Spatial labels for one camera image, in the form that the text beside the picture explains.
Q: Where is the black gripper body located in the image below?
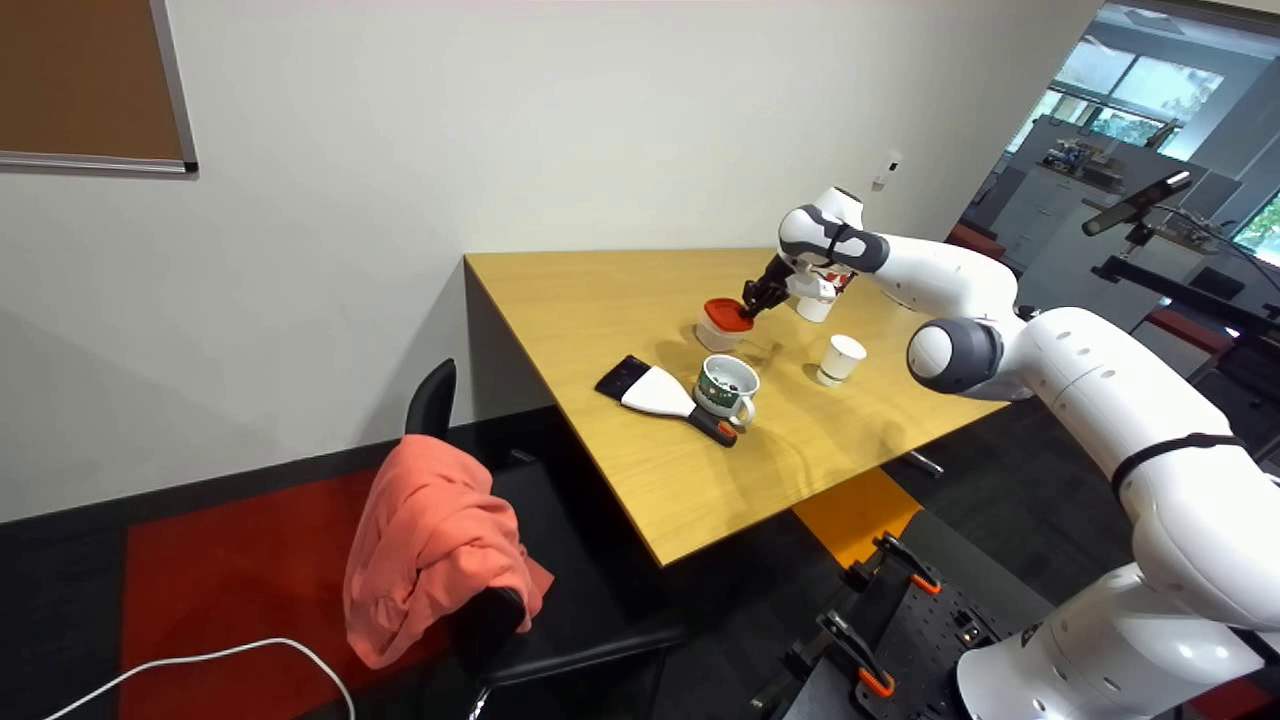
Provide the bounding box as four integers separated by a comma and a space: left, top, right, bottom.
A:
751, 252, 804, 307

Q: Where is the black mounting plate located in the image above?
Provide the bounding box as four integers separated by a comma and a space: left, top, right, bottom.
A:
748, 512, 1061, 720

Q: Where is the brown cork board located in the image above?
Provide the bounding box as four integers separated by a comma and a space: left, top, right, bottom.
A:
0, 0, 203, 181

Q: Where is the black office chair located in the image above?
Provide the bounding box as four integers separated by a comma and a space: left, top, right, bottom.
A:
396, 355, 693, 720

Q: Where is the red plastic lid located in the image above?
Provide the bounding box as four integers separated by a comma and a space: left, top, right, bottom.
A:
701, 295, 758, 334

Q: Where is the green white ceramic mug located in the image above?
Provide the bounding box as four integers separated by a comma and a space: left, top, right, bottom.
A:
690, 350, 766, 431

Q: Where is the white floor cable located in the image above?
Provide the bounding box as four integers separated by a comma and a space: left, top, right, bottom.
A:
45, 631, 366, 720

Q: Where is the salmon pink cloth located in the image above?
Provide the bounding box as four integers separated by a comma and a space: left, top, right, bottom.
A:
342, 431, 562, 677

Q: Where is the clear plastic bowl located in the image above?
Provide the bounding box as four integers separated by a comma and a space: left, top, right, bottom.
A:
690, 314, 782, 362

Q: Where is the orange black clamp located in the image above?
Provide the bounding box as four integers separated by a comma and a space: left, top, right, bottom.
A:
814, 605, 902, 703
868, 527, 947, 600

